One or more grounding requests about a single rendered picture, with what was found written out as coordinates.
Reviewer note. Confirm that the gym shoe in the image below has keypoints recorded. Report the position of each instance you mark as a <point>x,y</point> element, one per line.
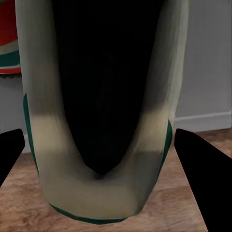
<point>101,82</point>
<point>9,49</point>

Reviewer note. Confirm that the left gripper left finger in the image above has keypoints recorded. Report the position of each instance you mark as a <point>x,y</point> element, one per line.
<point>11,145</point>

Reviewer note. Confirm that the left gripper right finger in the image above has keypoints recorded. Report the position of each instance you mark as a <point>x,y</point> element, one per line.
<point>209,173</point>

